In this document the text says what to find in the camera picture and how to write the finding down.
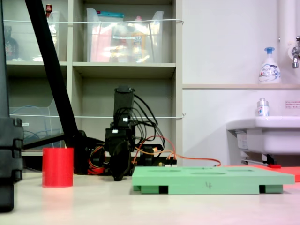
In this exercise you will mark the black tripod leg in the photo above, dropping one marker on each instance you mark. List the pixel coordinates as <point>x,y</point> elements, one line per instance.
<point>47,47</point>

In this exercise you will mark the beige shelf unit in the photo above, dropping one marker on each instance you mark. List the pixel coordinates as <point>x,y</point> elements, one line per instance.
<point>124,68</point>

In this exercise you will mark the red cylinder block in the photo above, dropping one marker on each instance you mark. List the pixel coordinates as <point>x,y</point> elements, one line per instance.
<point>57,167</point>

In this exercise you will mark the dark glass bottle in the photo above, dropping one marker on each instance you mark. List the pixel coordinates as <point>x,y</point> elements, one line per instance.
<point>10,47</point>

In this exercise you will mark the metal faucet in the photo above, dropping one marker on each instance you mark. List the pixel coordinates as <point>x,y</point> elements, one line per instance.
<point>295,54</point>

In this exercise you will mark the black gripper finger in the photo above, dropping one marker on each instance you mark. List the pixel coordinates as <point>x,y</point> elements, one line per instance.
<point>122,161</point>

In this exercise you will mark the clear plastic file tray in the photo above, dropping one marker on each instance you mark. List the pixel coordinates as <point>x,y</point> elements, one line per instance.
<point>35,127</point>

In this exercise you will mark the green shape sorter board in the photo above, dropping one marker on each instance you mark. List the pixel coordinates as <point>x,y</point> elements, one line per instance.
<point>211,181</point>

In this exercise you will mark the white foam soap bottle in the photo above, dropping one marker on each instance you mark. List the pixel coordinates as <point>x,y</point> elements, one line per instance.
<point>269,70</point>

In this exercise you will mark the clear plastic bin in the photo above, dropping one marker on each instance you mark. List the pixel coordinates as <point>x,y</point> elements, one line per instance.
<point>55,35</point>

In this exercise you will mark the white sink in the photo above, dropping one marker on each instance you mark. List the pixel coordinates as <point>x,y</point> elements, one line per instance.
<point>269,138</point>

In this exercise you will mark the small silver white bottle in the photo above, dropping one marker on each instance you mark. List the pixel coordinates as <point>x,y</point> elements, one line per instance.
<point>262,109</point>

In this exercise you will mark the clear plastic storage box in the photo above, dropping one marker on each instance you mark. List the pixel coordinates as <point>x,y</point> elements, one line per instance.
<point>124,42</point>

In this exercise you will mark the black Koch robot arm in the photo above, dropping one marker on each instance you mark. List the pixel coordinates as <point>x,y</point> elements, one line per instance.
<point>124,103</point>

